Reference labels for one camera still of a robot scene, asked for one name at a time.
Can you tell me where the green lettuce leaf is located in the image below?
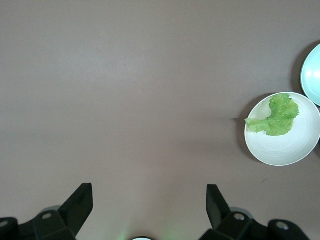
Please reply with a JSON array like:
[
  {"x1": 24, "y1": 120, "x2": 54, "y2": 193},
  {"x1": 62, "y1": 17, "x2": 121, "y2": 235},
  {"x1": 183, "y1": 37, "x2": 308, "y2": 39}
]
[{"x1": 244, "y1": 93, "x2": 300, "y2": 137}]

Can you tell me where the beige round plate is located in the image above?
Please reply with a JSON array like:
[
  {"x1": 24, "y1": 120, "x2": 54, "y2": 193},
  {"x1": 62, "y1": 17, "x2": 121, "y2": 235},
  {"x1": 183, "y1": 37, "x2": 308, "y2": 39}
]
[{"x1": 244, "y1": 91, "x2": 320, "y2": 167}]

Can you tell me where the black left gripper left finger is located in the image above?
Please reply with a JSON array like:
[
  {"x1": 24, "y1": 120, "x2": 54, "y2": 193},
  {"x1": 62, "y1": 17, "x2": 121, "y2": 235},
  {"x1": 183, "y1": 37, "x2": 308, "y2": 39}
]
[{"x1": 0, "y1": 183, "x2": 94, "y2": 240}]

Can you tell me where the light green round plate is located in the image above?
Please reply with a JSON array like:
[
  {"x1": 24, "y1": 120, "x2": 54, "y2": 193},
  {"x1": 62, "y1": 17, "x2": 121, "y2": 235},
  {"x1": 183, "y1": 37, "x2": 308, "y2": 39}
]
[{"x1": 300, "y1": 42, "x2": 320, "y2": 107}]

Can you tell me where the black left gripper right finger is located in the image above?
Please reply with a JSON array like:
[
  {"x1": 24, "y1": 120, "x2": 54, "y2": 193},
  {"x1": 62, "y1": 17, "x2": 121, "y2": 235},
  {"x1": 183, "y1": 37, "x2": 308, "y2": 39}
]
[{"x1": 199, "y1": 184, "x2": 310, "y2": 240}]

